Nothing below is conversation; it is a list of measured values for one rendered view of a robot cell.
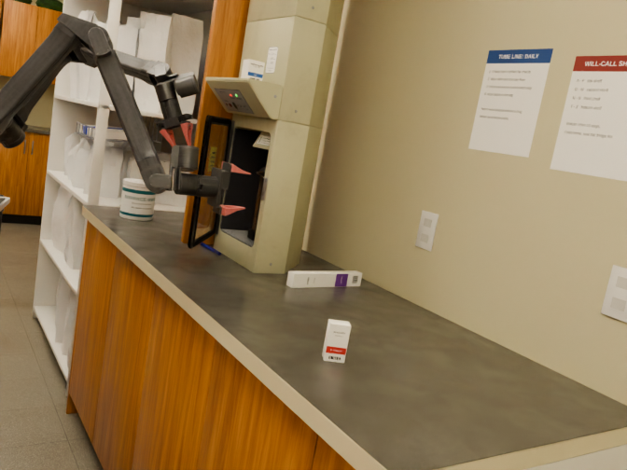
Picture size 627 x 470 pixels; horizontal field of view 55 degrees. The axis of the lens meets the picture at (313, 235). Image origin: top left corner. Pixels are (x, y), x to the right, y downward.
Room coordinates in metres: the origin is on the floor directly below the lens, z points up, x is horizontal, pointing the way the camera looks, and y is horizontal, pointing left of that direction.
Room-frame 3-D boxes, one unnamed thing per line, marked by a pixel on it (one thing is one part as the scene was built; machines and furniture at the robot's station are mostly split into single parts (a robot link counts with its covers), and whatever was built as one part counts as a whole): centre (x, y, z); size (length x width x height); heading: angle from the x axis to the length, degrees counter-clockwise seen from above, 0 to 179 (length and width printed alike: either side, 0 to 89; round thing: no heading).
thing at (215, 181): (1.61, 0.30, 1.20); 0.07 x 0.07 x 0.10; 34
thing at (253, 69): (1.86, 0.26, 1.54); 0.05 x 0.05 x 0.06; 30
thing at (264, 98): (1.91, 0.30, 1.46); 0.32 x 0.12 x 0.10; 34
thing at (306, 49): (2.01, 0.15, 1.33); 0.32 x 0.25 x 0.77; 34
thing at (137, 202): (2.39, 0.72, 1.02); 0.13 x 0.13 x 0.15
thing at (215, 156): (1.91, 0.35, 1.19); 0.30 x 0.01 x 0.40; 177
